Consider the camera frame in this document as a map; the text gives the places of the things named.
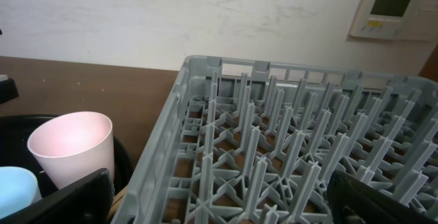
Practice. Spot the blue plastic cup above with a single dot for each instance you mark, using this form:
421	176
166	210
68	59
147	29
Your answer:
19	189

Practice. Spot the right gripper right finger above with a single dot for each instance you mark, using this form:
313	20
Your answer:
352	201

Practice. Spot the wall thermostat panel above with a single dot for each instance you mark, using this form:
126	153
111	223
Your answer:
382	19

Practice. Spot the grey dishwasher rack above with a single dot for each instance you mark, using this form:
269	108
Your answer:
244	141

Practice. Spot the round black tray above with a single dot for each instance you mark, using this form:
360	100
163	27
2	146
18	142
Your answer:
15	131

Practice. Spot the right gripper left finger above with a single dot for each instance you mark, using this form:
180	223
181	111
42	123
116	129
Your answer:
88	200

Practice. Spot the wooden chopstick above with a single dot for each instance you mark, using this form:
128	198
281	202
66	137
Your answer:
115	204

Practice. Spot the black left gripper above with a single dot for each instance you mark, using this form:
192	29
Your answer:
8	89

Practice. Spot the pink plastic cup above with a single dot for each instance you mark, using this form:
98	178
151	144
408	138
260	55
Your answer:
74	145

